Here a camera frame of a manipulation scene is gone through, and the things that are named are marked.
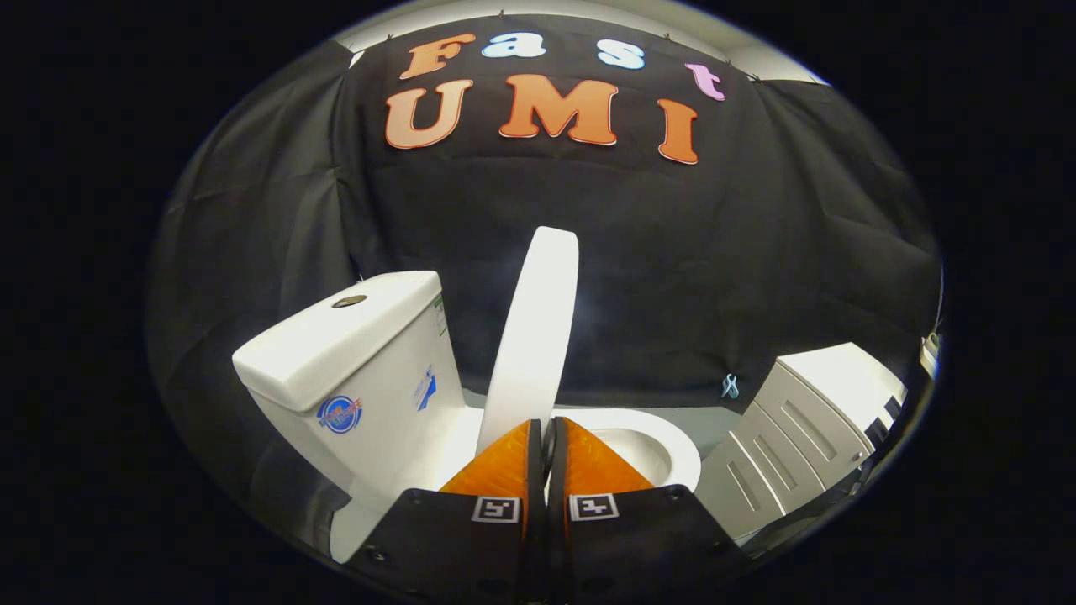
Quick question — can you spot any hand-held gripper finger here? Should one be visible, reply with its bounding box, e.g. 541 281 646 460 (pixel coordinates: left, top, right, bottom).
545 416 753 602
346 418 546 605

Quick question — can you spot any white toilet lid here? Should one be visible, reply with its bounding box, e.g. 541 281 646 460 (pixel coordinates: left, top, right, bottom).
476 225 581 459

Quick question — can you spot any white toilet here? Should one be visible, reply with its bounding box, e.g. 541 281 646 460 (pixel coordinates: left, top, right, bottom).
232 271 703 564

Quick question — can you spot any white drawer cabinet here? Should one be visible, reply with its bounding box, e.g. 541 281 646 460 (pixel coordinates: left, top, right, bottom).
696 342 909 543

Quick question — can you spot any black backdrop cloth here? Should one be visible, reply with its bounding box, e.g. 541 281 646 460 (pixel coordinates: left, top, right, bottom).
145 13 942 539

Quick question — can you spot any flat black object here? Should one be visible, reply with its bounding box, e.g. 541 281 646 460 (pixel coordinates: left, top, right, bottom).
864 395 903 446

